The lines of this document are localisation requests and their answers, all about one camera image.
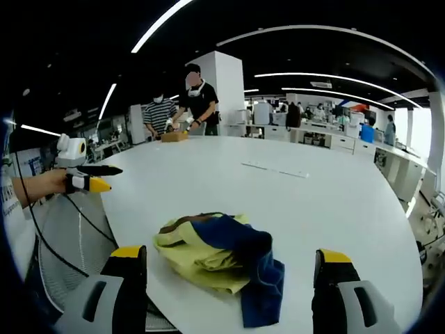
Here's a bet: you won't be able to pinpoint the brown cardboard box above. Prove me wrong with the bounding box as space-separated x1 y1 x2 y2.
160 131 189 143

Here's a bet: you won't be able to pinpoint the white office chairs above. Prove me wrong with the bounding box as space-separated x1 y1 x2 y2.
419 191 445 244

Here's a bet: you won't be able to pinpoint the white square column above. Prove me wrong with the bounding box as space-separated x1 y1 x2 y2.
186 51 246 137
427 92 445 171

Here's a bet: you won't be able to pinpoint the blue white sign board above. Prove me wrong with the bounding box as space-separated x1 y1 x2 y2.
17 152 49 178

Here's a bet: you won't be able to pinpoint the curved ceiling light strip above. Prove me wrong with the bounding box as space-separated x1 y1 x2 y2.
281 86 397 111
253 72 424 109

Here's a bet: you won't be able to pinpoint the long white counter cabinets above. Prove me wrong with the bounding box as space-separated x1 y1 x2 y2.
225 121 437 213

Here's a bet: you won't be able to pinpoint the person's white printed shirt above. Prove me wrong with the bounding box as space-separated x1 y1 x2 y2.
1 173 39 283

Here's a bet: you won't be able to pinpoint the straight ceiling light strip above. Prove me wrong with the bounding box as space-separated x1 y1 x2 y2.
98 82 118 122
19 124 62 138
130 0 194 54

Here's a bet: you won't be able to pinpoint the unlit curved ceiling track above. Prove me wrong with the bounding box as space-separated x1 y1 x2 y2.
215 24 428 65

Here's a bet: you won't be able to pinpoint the white box appliance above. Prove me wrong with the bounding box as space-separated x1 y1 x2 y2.
252 102 275 125

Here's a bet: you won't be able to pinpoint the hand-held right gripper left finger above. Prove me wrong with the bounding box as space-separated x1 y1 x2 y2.
51 244 149 334

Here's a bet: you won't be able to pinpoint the person's left hand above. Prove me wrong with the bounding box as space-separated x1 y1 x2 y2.
34 168 70 203

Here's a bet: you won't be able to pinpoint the white template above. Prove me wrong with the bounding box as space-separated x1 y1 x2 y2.
241 159 311 179

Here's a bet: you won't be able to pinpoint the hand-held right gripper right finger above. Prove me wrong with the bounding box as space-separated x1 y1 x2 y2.
311 248 404 334

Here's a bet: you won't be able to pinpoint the yellow blue black garment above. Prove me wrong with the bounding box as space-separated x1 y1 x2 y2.
152 211 286 328

